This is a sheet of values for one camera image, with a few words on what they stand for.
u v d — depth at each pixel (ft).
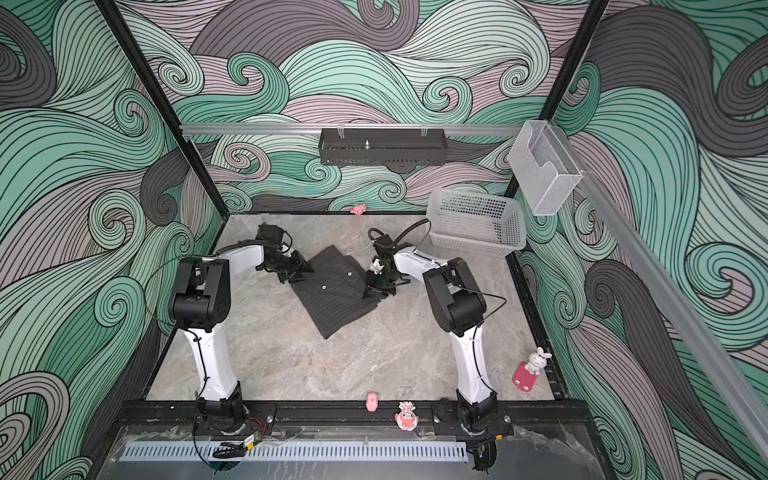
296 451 2.29
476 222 3.86
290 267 3.01
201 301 1.79
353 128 3.06
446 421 2.37
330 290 3.11
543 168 2.57
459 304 1.83
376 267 3.08
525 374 2.63
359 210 3.91
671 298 1.70
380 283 2.83
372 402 2.44
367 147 2.95
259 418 2.39
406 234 2.36
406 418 2.34
